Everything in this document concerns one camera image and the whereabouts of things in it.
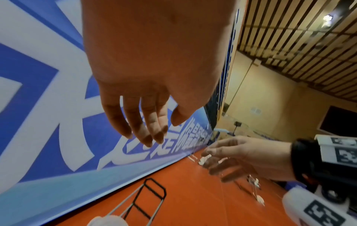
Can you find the person's right hand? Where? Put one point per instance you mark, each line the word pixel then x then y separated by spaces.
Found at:
pixel 256 156

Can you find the person's left hand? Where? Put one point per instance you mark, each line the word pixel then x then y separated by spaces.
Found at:
pixel 156 48

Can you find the black wristband with marker tags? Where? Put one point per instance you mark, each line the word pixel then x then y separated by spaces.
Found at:
pixel 309 161

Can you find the rows of blue stadium seats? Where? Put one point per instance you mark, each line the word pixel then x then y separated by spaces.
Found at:
pixel 223 88

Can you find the black metal mat rack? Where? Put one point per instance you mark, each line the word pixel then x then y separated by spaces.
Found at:
pixel 164 192

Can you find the blue banner with white print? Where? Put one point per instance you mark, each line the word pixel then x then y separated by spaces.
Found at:
pixel 41 110

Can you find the ceiling spotlight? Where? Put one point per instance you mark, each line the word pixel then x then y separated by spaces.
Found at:
pixel 327 18

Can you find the white wall vent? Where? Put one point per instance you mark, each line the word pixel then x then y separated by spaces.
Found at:
pixel 255 110

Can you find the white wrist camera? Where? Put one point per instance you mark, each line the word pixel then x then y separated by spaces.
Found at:
pixel 301 203

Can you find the dark wall scoreboard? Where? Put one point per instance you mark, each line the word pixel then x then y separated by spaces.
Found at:
pixel 340 121

